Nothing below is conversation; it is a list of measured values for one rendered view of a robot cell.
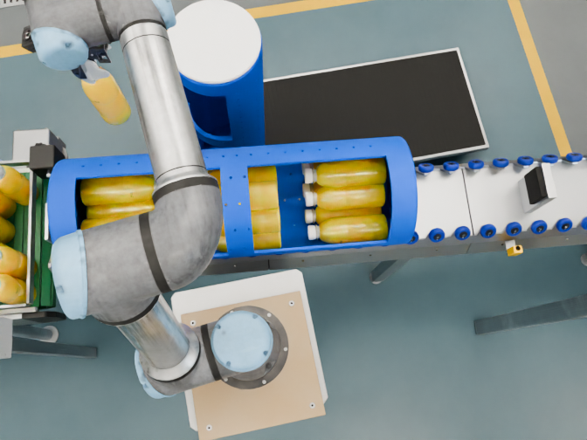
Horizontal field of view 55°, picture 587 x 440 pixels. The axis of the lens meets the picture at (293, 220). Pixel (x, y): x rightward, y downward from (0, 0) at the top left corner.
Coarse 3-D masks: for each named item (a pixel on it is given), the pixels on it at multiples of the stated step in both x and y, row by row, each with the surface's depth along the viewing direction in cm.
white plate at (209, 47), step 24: (216, 0) 169; (192, 24) 167; (216, 24) 167; (240, 24) 168; (192, 48) 165; (216, 48) 165; (240, 48) 166; (192, 72) 163; (216, 72) 163; (240, 72) 164
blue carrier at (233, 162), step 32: (64, 160) 141; (96, 160) 140; (128, 160) 139; (224, 160) 138; (256, 160) 138; (288, 160) 138; (320, 160) 138; (64, 192) 132; (224, 192) 134; (288, 192) 162; (416, 192) 136; (64, 224) 132; (224, 224) 135; (288, 224) 160; (224, 256) 143
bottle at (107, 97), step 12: (84, 84) 122; (96, 84) 122; (108, 84) 124; (96, 96) 124; (108, 96) 125; (120, 96) 130; (96, 108) 131; (108, 108) 130; (120, 108) 132; (108, 120) 136; (120, 120) 136
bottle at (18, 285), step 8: (0, 280) 141; (8, 280) 143; (16, 280) 147; (24, 280) 156; (0, 288) 141; (8, 288) 143; (16, 288) 146; (24, 288) 151; (0, 296) 142; (8, 296) 144; (16, 296) 147; (24, 296) 151
